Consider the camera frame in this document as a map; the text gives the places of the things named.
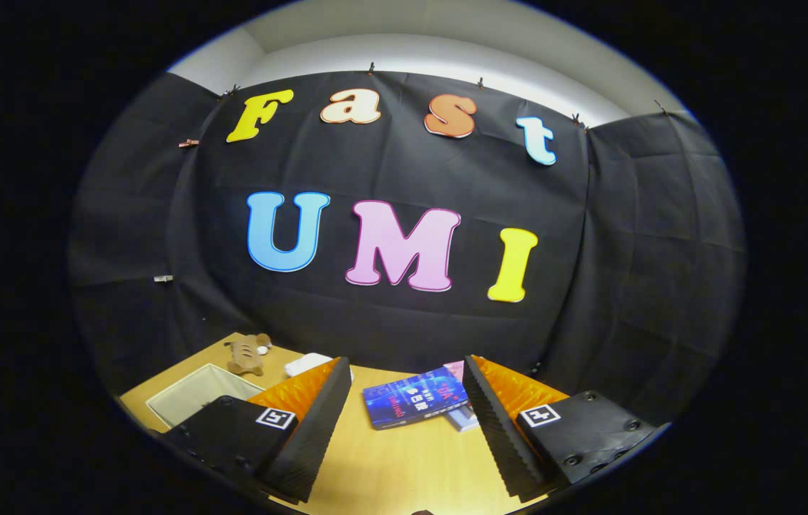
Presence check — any pale blue book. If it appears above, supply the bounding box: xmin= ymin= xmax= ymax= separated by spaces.
xmin=447 ymin=408 xmax=481 ymax=433

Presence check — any grey fabric storage box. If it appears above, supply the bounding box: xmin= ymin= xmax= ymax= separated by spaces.
xmin=145 ymin=363 xmax=265 ymax=428

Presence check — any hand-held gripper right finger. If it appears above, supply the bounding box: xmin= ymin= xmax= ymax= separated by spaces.
xmin=464 ymin=355 xmax=671 ymax=500

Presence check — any dark blue book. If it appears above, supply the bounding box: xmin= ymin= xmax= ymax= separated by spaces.
xmin=363 ymin=366 xmax=469 ymax=431

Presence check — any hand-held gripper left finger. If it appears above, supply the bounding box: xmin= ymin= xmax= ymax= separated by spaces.
xmin=161 ymin=357 xmax=352 ymax=503

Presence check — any brown striped plush toy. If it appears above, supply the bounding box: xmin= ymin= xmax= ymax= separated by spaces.
xmin=224 ymin=333 xmax=272 ymax=376

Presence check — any white plush toy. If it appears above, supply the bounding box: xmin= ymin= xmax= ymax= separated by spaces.
xmin=284 ymin=353 xmax=334 ymax=378

